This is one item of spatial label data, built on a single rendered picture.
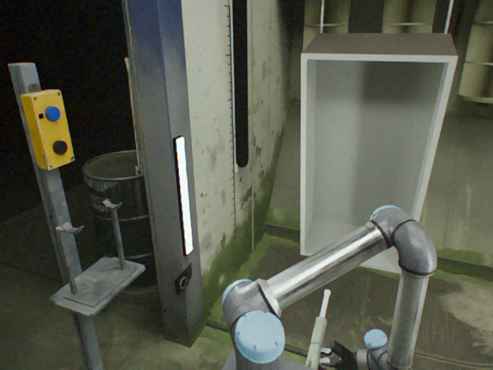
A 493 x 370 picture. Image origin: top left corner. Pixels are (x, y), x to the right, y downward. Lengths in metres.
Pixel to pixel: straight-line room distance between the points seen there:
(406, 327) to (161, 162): 1.23
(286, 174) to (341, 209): 0.91
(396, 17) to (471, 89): 0.68
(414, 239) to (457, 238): 1.84
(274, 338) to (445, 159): 2.36
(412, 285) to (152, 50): 1.34
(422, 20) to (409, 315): 2.00
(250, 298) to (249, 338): 0.18
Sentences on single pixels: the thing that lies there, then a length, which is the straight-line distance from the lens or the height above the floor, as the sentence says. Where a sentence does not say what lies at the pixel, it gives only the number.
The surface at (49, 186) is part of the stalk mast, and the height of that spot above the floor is 1.21.
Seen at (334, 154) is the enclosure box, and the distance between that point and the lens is 2.28.
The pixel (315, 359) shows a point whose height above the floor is 0.36.
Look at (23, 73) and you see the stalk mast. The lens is 1.47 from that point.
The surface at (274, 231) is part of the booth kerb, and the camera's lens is 3.25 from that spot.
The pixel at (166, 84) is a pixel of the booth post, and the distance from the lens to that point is 1.70.
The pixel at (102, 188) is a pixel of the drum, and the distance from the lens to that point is 2.52.
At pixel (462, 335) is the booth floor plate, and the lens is 2.71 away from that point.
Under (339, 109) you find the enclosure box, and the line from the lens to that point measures 2.15.
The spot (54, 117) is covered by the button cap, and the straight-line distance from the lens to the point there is 1.44.
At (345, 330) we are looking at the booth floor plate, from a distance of 2.50.
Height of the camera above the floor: 1.76
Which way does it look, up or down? 23 degrees down
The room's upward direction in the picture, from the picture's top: 1 degrees counter-clockwise
